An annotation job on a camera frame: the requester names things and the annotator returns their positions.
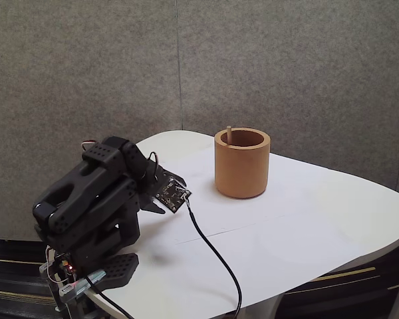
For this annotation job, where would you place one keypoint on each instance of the beige wooden pen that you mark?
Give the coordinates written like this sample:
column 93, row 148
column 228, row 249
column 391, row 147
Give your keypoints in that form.
column 229, row 134

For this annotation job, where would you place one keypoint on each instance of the brown cylindrical pen holder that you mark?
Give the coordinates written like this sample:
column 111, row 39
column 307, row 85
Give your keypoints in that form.
column 242, row 172

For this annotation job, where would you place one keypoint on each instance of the grey table clamp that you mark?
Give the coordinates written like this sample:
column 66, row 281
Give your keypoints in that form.
column 83, row 283

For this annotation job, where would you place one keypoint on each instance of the controller board with red light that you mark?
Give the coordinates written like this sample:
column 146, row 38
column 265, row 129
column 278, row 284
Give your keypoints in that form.
column 66, row 266

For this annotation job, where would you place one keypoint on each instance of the black camera circuit board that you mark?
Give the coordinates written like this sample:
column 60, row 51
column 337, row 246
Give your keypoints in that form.
column 171, row 196

